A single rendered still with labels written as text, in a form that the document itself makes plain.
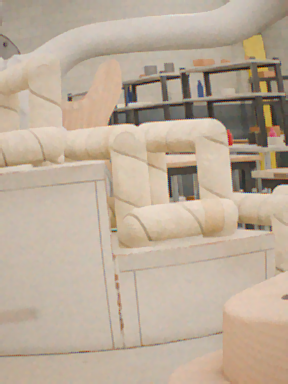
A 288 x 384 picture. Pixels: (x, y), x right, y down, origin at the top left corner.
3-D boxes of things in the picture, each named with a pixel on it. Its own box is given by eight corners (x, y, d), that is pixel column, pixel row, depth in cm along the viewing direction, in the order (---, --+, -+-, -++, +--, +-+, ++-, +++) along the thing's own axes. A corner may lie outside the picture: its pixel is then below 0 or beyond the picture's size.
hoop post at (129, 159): (113, 247, 113) (104, 143, 113) (146, 243, 114) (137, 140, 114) (126, 249, 110) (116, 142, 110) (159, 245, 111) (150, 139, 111)
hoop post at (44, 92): (27, 167, 110) (24, 71, 110) (58, 164, 111) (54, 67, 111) (36, 167, 107) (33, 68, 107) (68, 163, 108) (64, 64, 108)
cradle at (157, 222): (117, 243, 112) (114, 208, 112) (230, 228, 116) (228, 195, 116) (130, 245, 109) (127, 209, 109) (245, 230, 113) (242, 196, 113)
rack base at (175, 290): (43, 314, 132) (31, 236, 131) (177, 300, 138) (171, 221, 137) (125, 349, 106) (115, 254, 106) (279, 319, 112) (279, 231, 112)
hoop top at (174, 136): (130, 153, 131) (127, 124, 131) (158, 151, 133) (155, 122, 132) (203, 153, 113) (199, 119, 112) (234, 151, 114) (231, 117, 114)
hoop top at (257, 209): (204, 221, 134) (202, 193, 134) (228, 218, 135) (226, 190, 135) (279, 229, 116) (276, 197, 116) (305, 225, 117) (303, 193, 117)
